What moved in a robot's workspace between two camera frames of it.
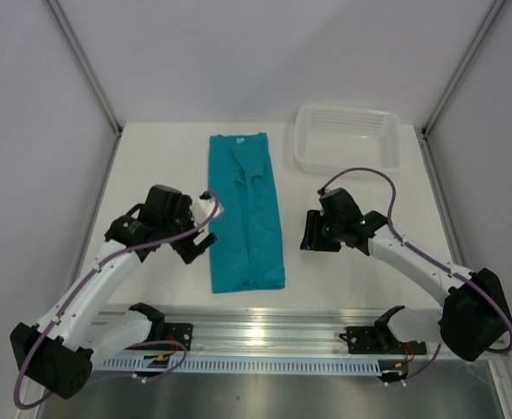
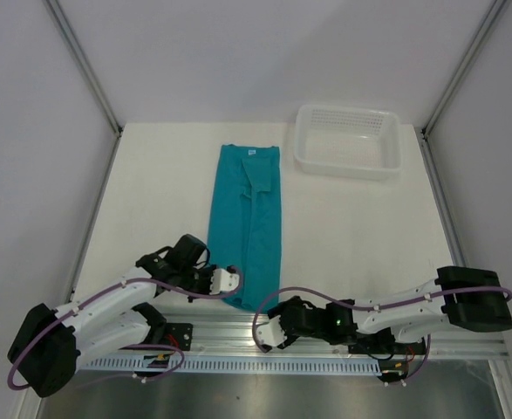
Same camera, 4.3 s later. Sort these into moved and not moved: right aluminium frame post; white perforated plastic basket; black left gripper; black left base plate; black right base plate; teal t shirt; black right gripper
Moved: black right gripper; teal t shirt; black left gripper
Not moved: right aluminium frame post; white perforated plastic basket; black left base plate; black right base plate
